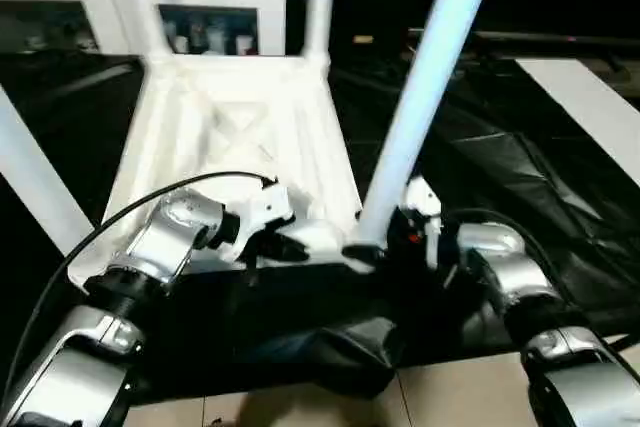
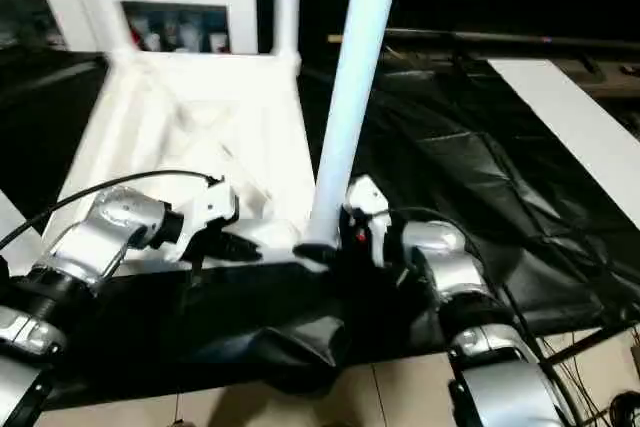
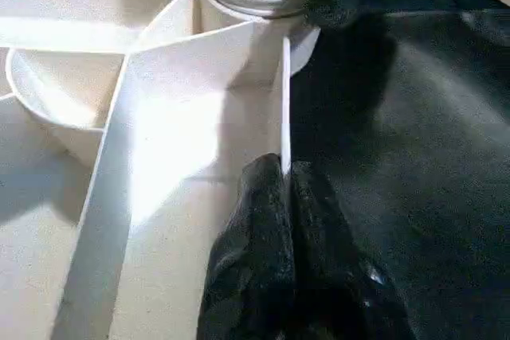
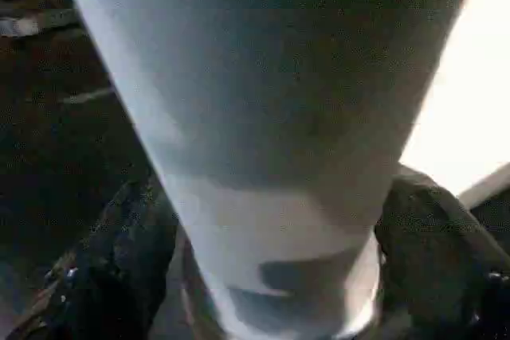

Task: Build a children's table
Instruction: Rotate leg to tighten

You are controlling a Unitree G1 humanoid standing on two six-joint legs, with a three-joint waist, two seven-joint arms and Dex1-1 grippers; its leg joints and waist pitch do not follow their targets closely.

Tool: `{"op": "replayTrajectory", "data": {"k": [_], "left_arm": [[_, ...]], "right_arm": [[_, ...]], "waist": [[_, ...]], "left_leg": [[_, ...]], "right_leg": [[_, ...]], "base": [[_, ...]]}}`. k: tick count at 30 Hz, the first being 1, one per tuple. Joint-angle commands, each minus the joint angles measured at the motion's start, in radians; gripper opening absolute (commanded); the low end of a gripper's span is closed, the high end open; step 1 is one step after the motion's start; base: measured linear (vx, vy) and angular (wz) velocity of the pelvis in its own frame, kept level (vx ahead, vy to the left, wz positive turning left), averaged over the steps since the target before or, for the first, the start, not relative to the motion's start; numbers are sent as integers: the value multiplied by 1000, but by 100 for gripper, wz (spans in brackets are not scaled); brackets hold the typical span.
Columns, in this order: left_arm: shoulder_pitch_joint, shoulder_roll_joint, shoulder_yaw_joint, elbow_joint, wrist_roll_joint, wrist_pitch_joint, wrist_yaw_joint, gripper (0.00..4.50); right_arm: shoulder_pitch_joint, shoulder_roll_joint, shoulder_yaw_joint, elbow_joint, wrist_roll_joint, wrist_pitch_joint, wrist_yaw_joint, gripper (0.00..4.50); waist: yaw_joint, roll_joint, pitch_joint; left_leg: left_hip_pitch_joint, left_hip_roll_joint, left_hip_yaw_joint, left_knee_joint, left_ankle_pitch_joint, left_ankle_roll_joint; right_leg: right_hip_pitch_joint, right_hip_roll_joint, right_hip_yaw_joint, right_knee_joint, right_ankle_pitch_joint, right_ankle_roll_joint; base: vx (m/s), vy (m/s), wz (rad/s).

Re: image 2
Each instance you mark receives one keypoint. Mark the white plastic table top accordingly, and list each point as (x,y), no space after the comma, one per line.
(180,137)

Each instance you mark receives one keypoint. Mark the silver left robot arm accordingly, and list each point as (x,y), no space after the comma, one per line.
(80,267)

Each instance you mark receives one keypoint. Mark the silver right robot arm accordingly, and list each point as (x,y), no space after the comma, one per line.
(460,287)

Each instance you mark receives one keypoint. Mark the black plastic mat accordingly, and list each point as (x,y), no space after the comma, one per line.
(500,207)

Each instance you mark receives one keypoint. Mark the white flat panel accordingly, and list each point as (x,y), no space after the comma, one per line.
(580,122)

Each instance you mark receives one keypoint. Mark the black stand leg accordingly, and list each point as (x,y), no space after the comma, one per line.
(590,337)

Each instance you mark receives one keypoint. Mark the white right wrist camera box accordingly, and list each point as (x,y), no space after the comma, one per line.
(368,205)

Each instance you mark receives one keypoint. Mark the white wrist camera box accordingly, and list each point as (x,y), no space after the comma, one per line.
(210,205)
(368,205)

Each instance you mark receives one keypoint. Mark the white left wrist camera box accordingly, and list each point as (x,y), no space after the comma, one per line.
(210,205)

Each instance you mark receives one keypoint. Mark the dark horizontal rail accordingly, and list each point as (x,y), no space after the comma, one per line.
(510,40)

